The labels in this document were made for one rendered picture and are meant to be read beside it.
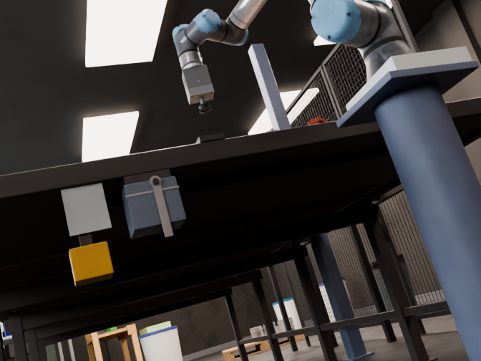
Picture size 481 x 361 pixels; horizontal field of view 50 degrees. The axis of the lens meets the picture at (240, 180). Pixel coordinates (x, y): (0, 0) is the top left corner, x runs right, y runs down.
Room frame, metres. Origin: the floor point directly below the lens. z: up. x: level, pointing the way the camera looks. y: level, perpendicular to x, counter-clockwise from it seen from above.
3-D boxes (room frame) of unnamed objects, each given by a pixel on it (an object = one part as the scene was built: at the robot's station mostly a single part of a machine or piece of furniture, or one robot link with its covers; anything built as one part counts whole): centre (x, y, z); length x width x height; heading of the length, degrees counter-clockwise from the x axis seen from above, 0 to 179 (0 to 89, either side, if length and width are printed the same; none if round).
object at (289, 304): (9.77, -0.14, 0.30); 0.48 x 0.48 x 0.61
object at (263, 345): (7.56, 0.37, 0.16); 1.14 x 0.79 x 0.32; 101
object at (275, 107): (3.68, -0.41, 1.20); 0.17 x 0.17 x 2.40; 21
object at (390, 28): (1.29, -0.46, 1.07); 0.13 x 0.12 x 0.14; 135
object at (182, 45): (1.61, 0.04, 1.38); 0.09 x 0.08 x 0.11; 45
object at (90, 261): (1.23, 0.40, 0.74); 0.09 x 0.08 x 0.24; 111
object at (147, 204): (1.30, 0.24, 0.77); 0.14 x 0.11 x 0.18; 111
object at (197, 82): (1.62, 0.05, 1.23); 0.10 x 0.09 x 0.16; 12
